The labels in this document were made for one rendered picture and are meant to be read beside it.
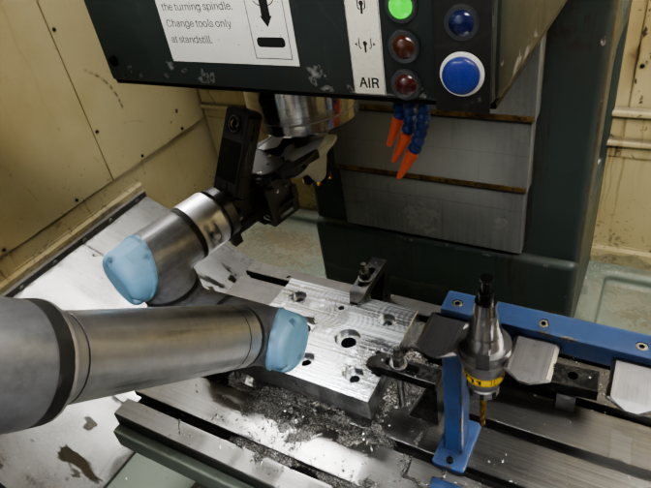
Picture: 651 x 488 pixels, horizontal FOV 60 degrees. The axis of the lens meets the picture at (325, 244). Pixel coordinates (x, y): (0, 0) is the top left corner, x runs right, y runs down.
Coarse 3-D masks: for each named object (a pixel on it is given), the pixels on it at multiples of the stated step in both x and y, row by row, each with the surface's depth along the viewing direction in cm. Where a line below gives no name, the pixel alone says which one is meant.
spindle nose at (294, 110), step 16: (256, 96) 73; (272, 96) 72; (288, 96) 71; (304, 96) 71; (272, 112) 73; (288, 112) 72; (304, 112) 72; (320, 112) 73; (336, 112) 74; (352, 112) 76; (272, 128) 75; (288, 128) 74; (304, 128) 74; (320, 128) 74
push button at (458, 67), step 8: (448, 64) 44; (456, 64) 44; (464, 64) 43; (472, 64) 43; (448, 72) 44; (456, 72) 44; (464, 72) 44; (472, 72) 43; (448, 80) 45; (456, 80) 44; (464, 80) 44; (472, 80) 44; (448, 88) 45; (456, 88) 45; (464, 88) 44; (472, 88) 44
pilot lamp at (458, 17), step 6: (456, 12) 42; (462, 12) 42; (468, 12) 41; (450, 18) 42; (456, 18) 42; (462, 18) 42; (468, 18) 42; (450, 24) 42; (456, 24) 42; (462, 24) 42; (468, 24) 42; (450, 30) 43; (456, 30) 42; (462, 30) 42; (468, 30) 42; (462, 36) 43
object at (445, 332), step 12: (432, 312) 76; (432, 324) 73; (444, 324) 73; (456, 324) 73; (468, 324) 73; (420, 336) 72; (432, 336) 72; (444, 336) 72; (456, 336) 71; (420, 348) 71; (432, 348) 70; (444, 348) 70; (456, 348) 70
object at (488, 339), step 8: (480, 304) 64; (496, 304) 64; (472, 312) 66; (480, 312) 64; (488, 312) 64; (496, 312) 64; (472, 320) 66; (480, 320) 65; (488, 320) 65; (496, 320) 65; (472, 328) 67; (480, 328) 65; (488, 328) 65; (496, 328) 65; (472, 336) 67; (480, 336) 66; (488, 336) 66; (496, 336) 66; (472, 344) 67; (480, 344) 66; (488, 344) 66; (496, 344) 66; (480, 352) 67; (488, 352) 67; (496, 352) 67
